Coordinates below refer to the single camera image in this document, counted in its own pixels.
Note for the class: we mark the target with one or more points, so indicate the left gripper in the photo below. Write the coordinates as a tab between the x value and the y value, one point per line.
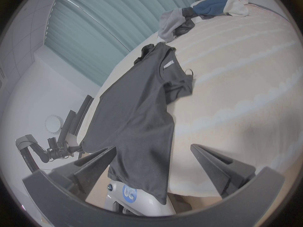
75	148

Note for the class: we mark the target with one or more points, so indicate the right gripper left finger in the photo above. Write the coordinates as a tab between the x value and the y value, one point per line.
90	169

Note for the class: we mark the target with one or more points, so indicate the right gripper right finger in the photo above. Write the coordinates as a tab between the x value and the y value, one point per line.
220	171

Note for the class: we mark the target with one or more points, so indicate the black T-shirt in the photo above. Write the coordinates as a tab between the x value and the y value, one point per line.
132	107

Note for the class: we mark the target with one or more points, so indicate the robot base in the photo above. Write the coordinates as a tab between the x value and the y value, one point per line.
130	194

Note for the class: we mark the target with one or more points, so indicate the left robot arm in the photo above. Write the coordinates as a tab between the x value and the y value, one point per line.
27	142

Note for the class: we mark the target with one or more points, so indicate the bed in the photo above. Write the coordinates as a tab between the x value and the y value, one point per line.
236	91

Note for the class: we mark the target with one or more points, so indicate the pile of clothes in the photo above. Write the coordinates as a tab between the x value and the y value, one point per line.
170	22

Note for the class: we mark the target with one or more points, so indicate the black chest of drawers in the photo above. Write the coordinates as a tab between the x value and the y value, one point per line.
84	112

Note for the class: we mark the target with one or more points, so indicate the blue-green curtain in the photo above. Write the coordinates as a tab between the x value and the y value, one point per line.
132	8
78	48

